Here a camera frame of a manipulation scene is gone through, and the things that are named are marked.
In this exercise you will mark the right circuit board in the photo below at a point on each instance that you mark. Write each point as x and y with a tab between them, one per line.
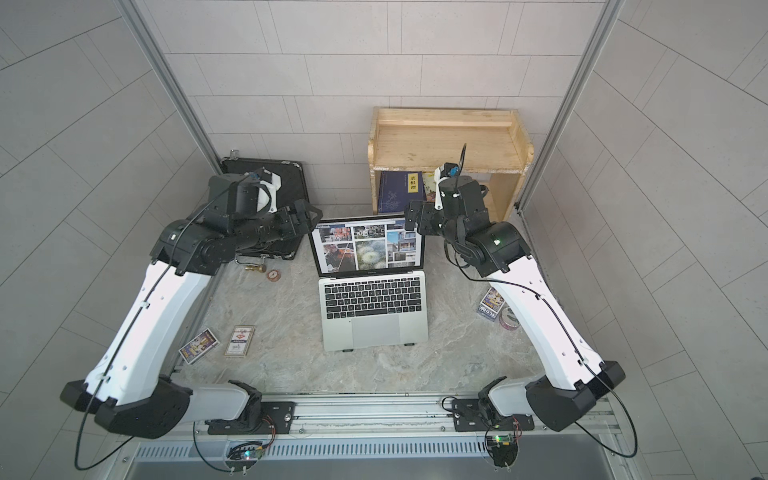
503	450

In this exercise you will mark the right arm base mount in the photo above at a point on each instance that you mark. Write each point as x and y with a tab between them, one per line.
474	415

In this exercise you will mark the red white card pack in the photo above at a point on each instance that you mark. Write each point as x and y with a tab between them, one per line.
240	341

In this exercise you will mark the small round brown disc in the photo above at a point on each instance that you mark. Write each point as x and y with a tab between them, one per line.
273	275

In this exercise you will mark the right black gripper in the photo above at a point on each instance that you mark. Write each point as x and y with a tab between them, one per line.
430	215

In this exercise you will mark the circuit board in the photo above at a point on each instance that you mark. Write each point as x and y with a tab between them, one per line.
242	457
503	450

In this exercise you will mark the silver laptop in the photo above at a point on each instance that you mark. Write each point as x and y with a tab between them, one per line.
371	282

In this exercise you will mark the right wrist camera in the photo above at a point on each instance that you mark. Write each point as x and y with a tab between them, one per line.
459	193

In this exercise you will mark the purple card box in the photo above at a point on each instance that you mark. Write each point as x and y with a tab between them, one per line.
491	305
198	346

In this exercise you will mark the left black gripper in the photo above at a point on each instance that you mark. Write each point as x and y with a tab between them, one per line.
294	219

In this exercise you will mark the clear tape roll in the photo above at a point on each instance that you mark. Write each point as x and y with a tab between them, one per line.
508	320

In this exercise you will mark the blue book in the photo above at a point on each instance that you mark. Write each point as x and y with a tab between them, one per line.
397	189

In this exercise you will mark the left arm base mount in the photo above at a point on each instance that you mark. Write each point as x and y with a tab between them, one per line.
265	418

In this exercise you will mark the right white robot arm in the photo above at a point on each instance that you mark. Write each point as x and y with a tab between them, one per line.
575	376

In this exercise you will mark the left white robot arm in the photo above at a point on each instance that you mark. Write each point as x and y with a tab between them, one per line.
126	392

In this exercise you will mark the left circuit board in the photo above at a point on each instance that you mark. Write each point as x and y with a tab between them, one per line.
242	457

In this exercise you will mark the wooden shelf unit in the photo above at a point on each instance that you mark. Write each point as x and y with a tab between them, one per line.
491	146

